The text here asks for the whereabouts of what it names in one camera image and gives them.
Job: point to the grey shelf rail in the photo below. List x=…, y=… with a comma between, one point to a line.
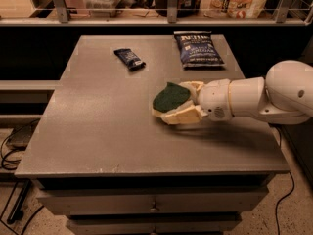
x=139, y=13

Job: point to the green and yellow sponge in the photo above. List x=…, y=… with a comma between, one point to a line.
x=171, y=97

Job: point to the clear plastic container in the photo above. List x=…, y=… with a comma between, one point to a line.
x=101, y=8

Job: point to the grey drawer cabinet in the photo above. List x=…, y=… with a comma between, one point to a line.
x=101, y=159

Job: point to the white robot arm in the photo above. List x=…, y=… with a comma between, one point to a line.
x=283, y=96

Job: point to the colourful snack bag on shelf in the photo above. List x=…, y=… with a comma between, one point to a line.
x=240, y=9

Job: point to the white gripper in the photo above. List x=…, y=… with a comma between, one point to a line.
x=214, y=99

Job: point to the blue chip bag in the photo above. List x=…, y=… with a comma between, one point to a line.
x=197, y=49

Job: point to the dark blue snack bar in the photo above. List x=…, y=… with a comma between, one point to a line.
x=130, y=59

